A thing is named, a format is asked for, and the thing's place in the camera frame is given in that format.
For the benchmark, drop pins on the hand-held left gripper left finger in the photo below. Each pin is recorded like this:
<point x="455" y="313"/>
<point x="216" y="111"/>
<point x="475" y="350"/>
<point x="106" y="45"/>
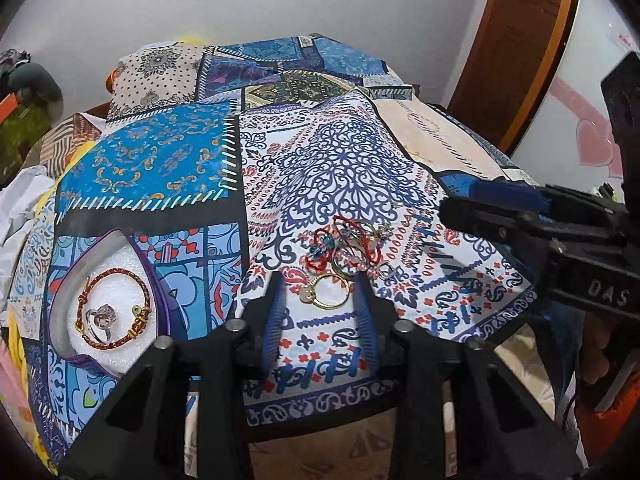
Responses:
<point x="274" y="321"/>

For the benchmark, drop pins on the purple heart-shaped jewelry box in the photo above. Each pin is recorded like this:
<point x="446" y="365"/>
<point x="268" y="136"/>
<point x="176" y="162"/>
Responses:
<point x="107" y="355"/>

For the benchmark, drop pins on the brown wooden door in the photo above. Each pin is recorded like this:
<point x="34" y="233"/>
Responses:
<point x="510" y="40"/>

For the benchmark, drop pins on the blue patchwork blanket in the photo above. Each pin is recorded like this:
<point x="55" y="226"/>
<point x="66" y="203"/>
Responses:
<point x="165" y="160"/>

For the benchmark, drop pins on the pile of clothes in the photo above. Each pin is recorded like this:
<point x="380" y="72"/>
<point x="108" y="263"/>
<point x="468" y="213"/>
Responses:
<point x="22" y="110"/>

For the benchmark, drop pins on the pink heart wall sticker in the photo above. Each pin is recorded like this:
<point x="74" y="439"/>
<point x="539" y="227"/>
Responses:
<point x="592" y="140"/>

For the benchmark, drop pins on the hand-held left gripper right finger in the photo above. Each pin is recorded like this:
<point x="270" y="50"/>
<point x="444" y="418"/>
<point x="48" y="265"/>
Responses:
<point x="368" y="321"/>

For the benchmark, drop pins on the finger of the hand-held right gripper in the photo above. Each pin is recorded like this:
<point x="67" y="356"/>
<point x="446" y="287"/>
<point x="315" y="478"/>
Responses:
<point x="505" y="195"/>
<point x="475" y="220"/>

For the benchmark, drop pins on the beige patterned pillow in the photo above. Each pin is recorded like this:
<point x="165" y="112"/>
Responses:
<point x="150" y="75"/>

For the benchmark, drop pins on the silver earring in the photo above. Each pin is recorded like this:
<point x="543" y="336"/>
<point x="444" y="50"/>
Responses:
<point x="382" y="232"/>

